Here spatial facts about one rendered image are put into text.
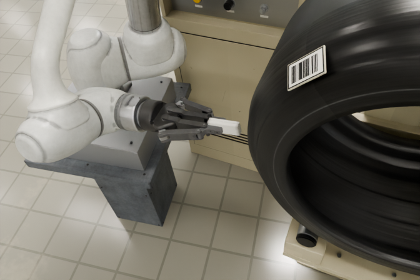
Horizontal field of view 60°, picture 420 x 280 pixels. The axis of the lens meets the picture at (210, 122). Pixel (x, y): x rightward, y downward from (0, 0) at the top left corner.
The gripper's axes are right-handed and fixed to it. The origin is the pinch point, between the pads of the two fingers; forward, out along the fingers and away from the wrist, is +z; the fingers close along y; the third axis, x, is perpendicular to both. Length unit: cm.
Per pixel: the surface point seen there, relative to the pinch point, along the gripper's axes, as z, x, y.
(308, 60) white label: 20.5, -26.5, -8.7
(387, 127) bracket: 32.0, 19.2, 23.3
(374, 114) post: 28.6, 17.5, 25.7
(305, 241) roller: 18.9, 21.0, -11.2
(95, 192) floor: -104, 95, 17
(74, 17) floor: -223, 81, 160
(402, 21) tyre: 30.2, -31.5, -7.2
